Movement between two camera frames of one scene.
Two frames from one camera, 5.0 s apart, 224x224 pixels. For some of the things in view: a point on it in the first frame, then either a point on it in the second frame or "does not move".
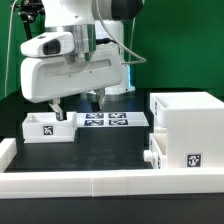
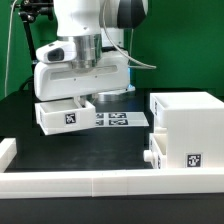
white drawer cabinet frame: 194,123 does not move
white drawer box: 40,127 to 55,116
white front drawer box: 157,152 does not move
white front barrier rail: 45,185 does not move
